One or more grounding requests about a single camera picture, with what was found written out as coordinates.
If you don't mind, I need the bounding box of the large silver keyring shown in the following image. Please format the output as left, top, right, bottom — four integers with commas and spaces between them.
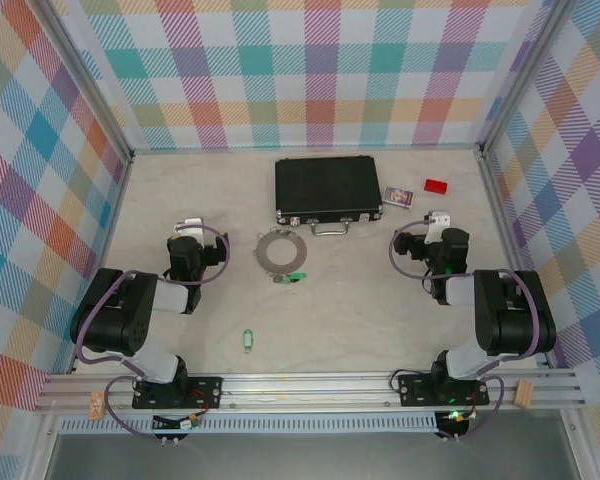
256, 229, 309, 276

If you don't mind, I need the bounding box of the small printed card box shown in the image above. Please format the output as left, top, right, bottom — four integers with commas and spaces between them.
382, 184, 415, 210

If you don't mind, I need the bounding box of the grey metal shelf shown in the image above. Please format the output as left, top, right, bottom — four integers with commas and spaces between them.
44, 432, 581, 480

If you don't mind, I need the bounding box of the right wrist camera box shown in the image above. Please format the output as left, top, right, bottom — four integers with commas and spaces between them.
423, 209, 454, 246

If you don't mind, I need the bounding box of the aluminium frame rail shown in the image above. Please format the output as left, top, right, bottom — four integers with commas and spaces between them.
129, 144, 484, 154
478, 147, 554, 371
67, 152, 135, 375

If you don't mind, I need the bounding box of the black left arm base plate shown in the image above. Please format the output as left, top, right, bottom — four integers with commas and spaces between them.
131, 375, 224, 410

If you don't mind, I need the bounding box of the black briefcase with metal handle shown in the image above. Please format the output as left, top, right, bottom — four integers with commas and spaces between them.
273, 157, 385, 237

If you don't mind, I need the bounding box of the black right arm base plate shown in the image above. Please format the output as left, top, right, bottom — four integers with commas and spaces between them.
397, 372, 491, 407

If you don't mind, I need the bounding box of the aluminium mounting rail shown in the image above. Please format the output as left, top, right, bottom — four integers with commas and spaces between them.
34, 369, 581, 416

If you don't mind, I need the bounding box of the aluminium frame post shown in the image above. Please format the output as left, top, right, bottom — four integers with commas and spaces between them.
38, 0, 135, 164
477, 0, 579, 154

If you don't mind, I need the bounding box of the slotted grey cable tray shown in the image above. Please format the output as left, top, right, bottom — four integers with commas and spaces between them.
59, 417, 441, 436

